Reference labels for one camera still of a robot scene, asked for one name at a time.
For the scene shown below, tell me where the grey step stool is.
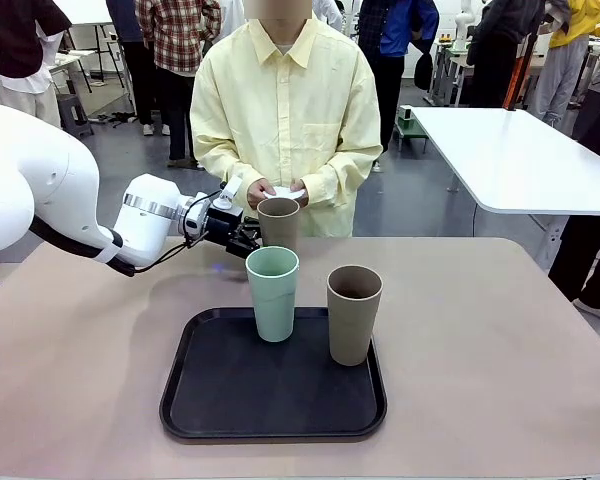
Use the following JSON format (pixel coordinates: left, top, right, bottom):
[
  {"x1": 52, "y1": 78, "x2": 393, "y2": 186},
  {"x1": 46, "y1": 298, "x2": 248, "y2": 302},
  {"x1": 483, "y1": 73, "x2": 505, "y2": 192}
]
[{"x1": 57, "y1": 93, "x2": 96, "y2": 139}]

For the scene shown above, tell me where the person in black jacket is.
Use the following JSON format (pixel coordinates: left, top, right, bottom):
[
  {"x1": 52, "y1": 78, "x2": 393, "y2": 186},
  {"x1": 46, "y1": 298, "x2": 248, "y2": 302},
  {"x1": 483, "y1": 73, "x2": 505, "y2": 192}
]
[{"x1": 465, "y1": 0, "x2": 547, "y2": 109}]

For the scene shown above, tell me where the person in plaid shirt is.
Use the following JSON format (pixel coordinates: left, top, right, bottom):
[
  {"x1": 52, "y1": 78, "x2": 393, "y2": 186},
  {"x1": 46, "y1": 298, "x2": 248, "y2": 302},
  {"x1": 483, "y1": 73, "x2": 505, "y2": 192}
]
[{"x1": 134, "y1": 0, "x2": 223, "y2": 170}]

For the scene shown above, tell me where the orange black post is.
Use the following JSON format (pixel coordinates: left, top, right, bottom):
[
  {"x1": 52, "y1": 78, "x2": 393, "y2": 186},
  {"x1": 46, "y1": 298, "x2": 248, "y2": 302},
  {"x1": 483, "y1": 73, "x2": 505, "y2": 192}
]
[{"x1": 502, "y1": 29, "x2": 537, "y2": 112}]

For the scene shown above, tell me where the black hanging bag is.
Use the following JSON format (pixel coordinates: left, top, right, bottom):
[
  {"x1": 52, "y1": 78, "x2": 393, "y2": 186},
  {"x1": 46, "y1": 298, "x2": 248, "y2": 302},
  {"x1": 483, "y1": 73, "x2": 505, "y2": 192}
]
[{"x1": 413, "y1": 51, "x2": 434, "y2": 93}]

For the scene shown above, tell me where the person right hand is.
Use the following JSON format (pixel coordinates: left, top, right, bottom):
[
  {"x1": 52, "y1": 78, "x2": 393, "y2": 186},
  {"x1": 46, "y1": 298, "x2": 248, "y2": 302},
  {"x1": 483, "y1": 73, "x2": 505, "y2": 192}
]
[{"x1": 247, "y1": 179, "x2": 277, "y2": 211}]

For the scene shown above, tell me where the person left hand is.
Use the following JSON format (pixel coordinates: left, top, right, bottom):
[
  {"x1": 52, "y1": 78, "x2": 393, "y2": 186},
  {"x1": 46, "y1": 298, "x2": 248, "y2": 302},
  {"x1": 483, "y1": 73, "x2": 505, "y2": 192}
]
[{"x1": 289, "y1": 177, "x2": 312, "y2": 208}]

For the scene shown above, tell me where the mint green tall cup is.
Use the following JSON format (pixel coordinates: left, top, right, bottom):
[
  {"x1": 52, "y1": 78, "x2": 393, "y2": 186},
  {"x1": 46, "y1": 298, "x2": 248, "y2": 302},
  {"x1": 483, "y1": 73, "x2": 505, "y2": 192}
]
[{"x1": 245, "y1": 246, "x2": 300, "y2": 344}]

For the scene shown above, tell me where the white background table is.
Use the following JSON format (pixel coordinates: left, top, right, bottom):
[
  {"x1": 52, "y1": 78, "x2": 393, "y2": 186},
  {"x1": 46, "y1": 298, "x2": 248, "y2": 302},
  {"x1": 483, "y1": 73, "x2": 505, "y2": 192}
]
[{"x1": 408, "y1": 107, "x2": 600, "y2": 274}]

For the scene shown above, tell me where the person in maroon top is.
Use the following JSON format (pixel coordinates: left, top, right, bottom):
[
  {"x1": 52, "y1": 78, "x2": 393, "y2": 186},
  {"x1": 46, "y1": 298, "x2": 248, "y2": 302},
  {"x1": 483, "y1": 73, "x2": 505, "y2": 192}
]
[{"x1": 0, "y1": 0, "x2": 74, "y2": 129}]

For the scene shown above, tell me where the person left forearm yellow sleeve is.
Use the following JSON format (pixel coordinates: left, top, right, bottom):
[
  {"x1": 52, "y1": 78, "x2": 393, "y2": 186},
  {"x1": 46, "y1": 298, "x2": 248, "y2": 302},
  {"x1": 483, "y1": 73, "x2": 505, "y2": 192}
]
[{"x1": 302, "y1": 139, "x2": 384, "y2": 210}]

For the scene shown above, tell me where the green small stand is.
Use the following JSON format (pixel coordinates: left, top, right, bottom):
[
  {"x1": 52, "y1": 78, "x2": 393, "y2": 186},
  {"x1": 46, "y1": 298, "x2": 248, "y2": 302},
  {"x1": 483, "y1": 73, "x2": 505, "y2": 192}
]
[{"x1": 393, "y1": 104, "x2": 429, "y2": 154}]

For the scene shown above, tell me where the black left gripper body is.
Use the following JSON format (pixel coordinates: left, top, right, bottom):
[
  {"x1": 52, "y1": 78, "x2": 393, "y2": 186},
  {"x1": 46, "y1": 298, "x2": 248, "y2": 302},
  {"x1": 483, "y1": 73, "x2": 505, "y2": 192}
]
[{"x1": 204, "y1": 207, "x2": 245, "y2": 250}]

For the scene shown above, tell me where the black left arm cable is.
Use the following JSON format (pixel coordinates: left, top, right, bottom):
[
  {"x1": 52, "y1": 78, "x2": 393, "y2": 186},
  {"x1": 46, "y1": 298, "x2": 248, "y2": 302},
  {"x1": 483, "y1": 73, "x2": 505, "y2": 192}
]
[{"x1": 29, "y1": 192, "x2": 222, "y2": 278}]

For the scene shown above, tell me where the person in blue jacket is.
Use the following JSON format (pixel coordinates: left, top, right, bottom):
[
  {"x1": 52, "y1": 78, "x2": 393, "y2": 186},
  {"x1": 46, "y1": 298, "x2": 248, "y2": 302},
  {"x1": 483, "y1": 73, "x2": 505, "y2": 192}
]
[{"x1": 357, "y1": 0, "x2": 440, "y2": 174}]

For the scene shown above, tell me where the person in yellow jacket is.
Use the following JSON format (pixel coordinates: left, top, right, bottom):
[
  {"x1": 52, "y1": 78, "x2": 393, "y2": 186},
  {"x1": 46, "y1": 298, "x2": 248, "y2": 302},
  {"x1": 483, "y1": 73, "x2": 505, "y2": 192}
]
[{"x1": 529, "y1": 0, "x2": 600, "y2": 130}]

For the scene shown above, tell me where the brown tall cup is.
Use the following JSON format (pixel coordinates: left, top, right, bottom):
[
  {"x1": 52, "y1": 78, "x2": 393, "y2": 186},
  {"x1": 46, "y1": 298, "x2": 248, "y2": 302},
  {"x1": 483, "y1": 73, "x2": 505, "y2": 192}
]
[
  {"x1": 326, "y1": 265, "x2": 384, "y2": 368},
  {"x1": 256, "y1": 197, "x2": 301, "y2": 257}
]

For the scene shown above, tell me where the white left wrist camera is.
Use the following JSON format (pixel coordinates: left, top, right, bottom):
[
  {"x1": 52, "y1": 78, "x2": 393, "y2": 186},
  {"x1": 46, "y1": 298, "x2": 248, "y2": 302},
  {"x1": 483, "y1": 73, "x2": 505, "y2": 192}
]
[{"x1": 213, "y1": 174, "x2": 245, "y2": 212}]

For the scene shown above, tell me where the person in dark clothes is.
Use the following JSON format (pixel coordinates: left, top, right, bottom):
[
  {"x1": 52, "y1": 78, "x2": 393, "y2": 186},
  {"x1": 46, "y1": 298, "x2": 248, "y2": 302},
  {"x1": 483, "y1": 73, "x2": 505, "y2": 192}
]
[{"x1": 104, "y1": 0, "x2": 171, "y2": 137}]

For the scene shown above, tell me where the person right forearm yellow sleeve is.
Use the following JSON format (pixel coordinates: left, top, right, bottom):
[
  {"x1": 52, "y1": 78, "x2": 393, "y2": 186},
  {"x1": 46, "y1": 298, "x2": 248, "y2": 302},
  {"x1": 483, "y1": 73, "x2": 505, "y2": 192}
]
[{"x1": 190, "y1": 124, "x2": 266, "y2": 201}]

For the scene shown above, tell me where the person in yellow shirt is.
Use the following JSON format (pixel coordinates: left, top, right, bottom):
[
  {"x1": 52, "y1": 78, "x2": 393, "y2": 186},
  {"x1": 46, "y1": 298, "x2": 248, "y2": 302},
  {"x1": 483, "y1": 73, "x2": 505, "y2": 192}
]
[{"x1": 189, "y1": 17, "x2": 384, "y2": 239}]

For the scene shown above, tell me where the white lace paper coaster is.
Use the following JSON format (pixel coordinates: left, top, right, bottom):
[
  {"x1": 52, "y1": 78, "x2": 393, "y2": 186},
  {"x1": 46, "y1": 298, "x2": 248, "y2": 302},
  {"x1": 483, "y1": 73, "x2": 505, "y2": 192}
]
[{"x1": 264, "y1": 185, "x2": 307, "y2": 202}]

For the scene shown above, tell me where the black plastic tray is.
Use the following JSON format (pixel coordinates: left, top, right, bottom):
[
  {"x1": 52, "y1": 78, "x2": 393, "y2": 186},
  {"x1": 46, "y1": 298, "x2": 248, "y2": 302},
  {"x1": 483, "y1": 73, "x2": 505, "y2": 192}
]
[{"x1": 159, "y1": 307, "x2": 388, "y2": 444}]

